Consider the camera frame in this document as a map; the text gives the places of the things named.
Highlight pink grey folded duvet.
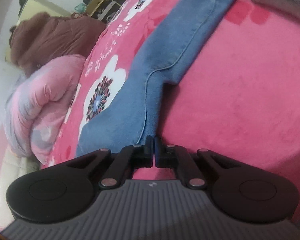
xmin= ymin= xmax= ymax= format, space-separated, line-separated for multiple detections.
xmin=4 ymin=55 xmax=85 ymax=165

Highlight blue denim jeans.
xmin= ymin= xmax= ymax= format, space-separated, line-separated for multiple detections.
xmin=76 ymin=0 xmax=234 ymax=157

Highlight pale yellow wardrobe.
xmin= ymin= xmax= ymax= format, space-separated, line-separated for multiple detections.
xmin=16 ymin=0 xmax=71 ymax=25

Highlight pink floral bed blanket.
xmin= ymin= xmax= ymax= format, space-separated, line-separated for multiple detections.
xmin=39 ymin=0 xmax=300 ymax=223

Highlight white pink headboard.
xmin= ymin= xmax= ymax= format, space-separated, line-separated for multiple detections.
xmin=0 ymin=127 xmax=39 ymax=230

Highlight person in mauve jacket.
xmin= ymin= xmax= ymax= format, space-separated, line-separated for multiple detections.
xmin=9 ymin=12 xmax=106 ymax=77

